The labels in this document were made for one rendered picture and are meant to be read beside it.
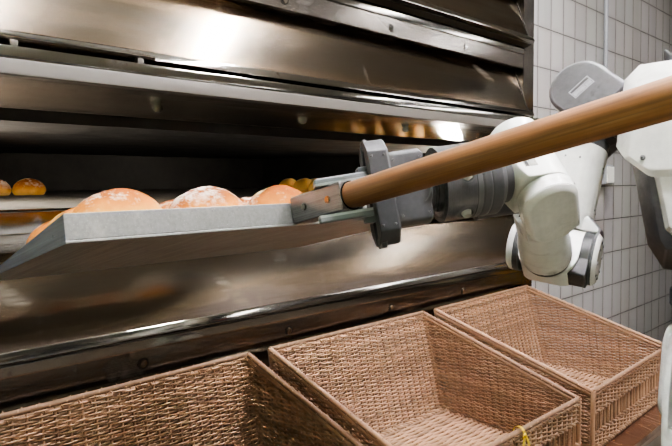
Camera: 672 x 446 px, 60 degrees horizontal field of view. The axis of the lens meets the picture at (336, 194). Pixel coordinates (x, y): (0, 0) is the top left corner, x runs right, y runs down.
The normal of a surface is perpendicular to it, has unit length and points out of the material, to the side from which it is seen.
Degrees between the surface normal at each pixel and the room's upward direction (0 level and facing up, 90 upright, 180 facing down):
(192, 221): 77
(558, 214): 136
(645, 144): 91
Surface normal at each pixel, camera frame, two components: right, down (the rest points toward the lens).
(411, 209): 0.11, -0.15
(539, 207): 0.20, 0.74
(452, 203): 0.19, 0.44
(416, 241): 0.64, -0.32
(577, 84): -0.62, -0.37
